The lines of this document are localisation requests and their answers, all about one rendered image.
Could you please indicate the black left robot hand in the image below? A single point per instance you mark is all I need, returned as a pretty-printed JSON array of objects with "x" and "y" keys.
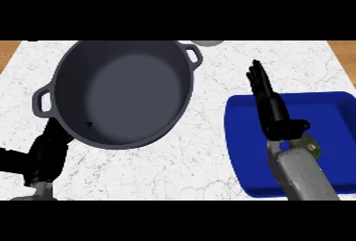
[{"x": 42, "y": 160}]

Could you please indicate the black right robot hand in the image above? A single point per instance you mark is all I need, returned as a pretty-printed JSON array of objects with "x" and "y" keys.
[{"x": 274, "y": 109}]

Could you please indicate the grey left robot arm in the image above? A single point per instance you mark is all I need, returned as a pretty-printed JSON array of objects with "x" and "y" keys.
[{"x": 39, "y": 192}]

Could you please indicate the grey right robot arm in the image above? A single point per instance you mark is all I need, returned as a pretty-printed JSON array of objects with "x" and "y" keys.
[{"x": 302, "y": 172}]

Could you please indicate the dark green squash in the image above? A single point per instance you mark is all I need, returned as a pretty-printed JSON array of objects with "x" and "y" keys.
[{"x": 310, "y": 145}]

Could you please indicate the blue tray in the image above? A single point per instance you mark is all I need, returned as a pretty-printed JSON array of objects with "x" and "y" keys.
[{"x": 246, "y": 150}]

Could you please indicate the pale grey round object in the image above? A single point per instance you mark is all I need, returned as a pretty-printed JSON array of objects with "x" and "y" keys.
[{"x": 208, "y": 43}]

